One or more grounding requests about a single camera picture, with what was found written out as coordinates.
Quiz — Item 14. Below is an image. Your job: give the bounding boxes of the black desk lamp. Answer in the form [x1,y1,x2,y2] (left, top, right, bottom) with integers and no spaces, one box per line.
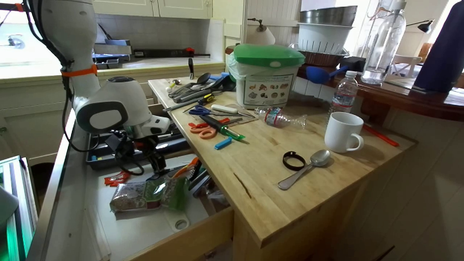
[406,19,435,34]

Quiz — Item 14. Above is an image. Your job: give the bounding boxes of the orange stick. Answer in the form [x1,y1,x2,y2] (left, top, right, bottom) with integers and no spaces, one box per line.
[362,123,400,148]

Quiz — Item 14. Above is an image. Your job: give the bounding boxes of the brown baking dish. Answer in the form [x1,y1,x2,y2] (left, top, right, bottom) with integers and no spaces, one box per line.
[289,43,351,68]

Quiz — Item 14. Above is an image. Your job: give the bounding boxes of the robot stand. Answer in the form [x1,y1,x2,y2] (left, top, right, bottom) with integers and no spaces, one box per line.
[0,155,39,261]

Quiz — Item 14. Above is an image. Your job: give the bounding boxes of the black and green marker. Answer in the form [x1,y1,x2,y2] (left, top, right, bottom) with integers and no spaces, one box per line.
[199,114,246,141]

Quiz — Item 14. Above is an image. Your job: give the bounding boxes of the heap of kitchen utensils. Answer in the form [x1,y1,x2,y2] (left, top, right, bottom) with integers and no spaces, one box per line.
[166,72,237,104]

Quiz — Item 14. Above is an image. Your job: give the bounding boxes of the blue scissors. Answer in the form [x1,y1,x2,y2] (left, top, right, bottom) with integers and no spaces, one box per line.
[188,105,255,119]

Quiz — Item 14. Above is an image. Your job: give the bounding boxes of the blue plastic ladle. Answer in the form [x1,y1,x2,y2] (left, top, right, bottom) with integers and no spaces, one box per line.
[305,64,349,85]

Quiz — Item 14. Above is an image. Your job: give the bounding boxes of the white bucket with green lid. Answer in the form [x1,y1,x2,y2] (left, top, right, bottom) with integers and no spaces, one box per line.
[227,43,306,110]

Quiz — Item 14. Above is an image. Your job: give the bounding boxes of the tall clear glass bottle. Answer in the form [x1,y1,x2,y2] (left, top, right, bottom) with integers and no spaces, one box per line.
[361,0,407,85]

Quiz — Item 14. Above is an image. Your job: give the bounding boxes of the heap of black handled utensils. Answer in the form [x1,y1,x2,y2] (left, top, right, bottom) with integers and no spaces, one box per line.
[188,168,218,199]

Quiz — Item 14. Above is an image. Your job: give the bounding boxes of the grey metal rod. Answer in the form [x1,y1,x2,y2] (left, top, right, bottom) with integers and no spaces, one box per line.
[163,97,204,112]

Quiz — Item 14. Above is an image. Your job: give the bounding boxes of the white chair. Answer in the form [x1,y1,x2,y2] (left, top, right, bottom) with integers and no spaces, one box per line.
[389,54,423,79]

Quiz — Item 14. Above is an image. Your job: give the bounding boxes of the clear plastic bag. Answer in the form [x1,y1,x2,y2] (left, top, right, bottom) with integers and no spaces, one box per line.
[206,190,231,211]

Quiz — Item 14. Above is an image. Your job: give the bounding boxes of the wooden drawer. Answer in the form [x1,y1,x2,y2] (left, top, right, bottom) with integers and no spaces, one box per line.
[27,104,235,261]

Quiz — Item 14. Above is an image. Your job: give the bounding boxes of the clear plastic water bottle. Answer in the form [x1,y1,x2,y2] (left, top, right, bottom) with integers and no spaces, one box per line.
[328,70,359,117]

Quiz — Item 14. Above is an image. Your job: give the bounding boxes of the crushed clear plastic bottle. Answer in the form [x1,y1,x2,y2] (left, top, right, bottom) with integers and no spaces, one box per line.
[254,107,308,130]

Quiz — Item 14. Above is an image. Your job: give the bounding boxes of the white colander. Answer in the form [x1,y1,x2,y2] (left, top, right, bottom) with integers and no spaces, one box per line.
[297,22,354,55]

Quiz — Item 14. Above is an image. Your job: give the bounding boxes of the black and yellow screwdriver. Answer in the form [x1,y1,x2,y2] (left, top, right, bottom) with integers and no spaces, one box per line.
[182,93,215,113]

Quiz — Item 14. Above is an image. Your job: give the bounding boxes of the green and brown food bag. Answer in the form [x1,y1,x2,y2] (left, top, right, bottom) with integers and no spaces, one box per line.
[109,177,191,213]

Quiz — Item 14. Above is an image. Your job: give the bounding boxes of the black power strip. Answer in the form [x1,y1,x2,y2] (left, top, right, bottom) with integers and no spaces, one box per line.
[133,47,211,59]

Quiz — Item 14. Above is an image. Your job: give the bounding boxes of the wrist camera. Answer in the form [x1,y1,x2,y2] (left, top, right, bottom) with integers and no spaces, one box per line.
[105,133,134,160]

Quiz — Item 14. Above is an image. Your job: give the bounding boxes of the black ring band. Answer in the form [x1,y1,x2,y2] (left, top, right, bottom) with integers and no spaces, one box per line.
[282,151,307,172]

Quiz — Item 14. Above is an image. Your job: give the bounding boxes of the white mug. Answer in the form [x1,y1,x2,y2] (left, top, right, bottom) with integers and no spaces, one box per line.
[324,111,365,154]

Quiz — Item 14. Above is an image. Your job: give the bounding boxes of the white shade lamp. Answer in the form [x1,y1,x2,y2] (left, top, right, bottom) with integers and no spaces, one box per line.
[246,17,276,46]

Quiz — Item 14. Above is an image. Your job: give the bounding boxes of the dark blue bottle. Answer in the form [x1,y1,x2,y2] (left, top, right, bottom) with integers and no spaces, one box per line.
[413,0,464,94]

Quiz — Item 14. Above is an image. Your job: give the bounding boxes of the cream wall cabinets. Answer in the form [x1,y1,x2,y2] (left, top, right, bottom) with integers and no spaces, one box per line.
[92,0,214,20]

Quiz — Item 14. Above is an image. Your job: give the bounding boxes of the white handled knife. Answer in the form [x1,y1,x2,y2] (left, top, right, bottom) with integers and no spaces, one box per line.
[211,104,240,115]

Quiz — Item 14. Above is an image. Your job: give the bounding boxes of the metal bowl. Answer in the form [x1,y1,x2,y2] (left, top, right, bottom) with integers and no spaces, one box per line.
[299,5,359,27]

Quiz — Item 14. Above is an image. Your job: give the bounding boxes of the metal spoon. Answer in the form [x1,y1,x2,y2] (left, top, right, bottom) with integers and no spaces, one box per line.
[277,149,331,191]

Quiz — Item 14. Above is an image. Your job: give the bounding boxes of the small brown board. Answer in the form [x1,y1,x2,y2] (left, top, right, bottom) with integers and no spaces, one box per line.
[202,104,259,128]

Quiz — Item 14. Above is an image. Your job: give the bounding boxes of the blue cutlery tray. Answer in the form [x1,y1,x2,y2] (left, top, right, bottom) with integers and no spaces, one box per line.
[86,124,191,171]

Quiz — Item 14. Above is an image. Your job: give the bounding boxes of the dark wooden bar counter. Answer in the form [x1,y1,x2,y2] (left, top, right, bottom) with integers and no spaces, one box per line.
[297,65,464,123]

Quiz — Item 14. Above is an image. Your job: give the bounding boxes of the red small packet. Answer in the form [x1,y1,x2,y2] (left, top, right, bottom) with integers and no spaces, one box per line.
[104,171,131,187]

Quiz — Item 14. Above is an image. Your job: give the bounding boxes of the stack of blue grey trays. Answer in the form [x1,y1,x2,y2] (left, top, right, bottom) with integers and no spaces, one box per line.
[92,38,133,70]

